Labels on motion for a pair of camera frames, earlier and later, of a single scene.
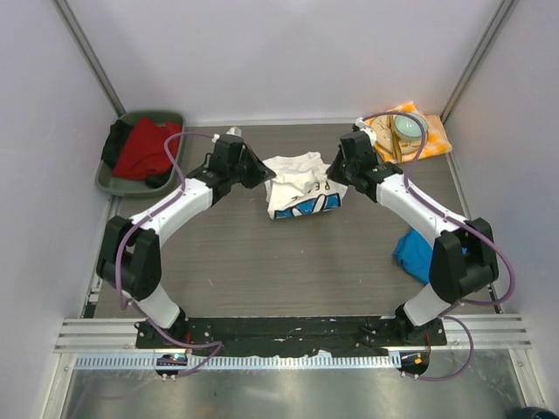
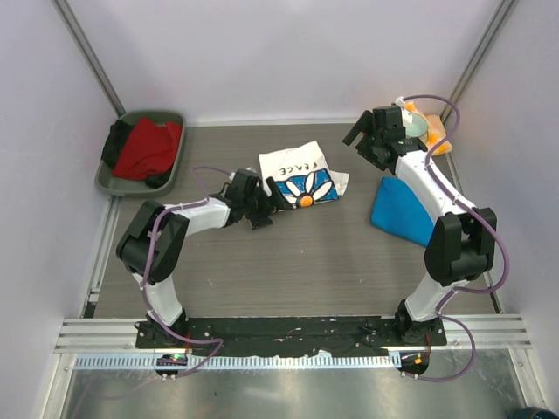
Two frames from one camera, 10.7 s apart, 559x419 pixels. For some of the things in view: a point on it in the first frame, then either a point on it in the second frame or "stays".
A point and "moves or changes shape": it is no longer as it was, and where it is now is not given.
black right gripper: (334, 173) → (366, 124)
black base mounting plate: (354, 335) stays
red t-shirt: (142, 153) stays
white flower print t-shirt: (300, 186) moves or changes shape
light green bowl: (409, 129) stays
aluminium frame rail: (112, 335) stays
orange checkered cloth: (437, 141) stays
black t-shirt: (115, 145) stays
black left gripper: (260, 172) → (262, 219)
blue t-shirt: (414, 250) → (397, 210)
